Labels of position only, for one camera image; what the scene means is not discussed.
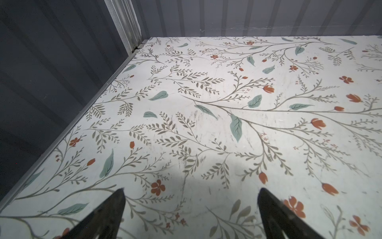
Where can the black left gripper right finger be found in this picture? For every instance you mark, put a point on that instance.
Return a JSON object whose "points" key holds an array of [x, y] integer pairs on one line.
{"points": [[279, 221]]}

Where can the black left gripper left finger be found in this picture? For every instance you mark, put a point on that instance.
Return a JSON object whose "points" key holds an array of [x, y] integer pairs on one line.
{"points": [[103, 222]]}

